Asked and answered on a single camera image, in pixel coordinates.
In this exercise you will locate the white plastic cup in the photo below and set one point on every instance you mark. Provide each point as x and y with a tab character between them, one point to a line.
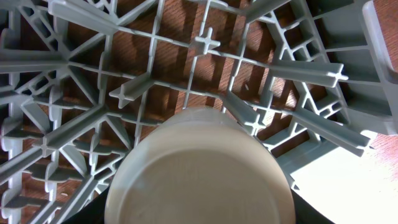
199	166

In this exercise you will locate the grey plastic dishwasher rack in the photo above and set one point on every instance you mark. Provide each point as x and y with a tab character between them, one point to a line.
84	82

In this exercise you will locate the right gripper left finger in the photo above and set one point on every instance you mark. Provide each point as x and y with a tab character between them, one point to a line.
93	213

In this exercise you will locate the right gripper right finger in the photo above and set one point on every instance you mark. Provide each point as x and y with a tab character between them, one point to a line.
305	213

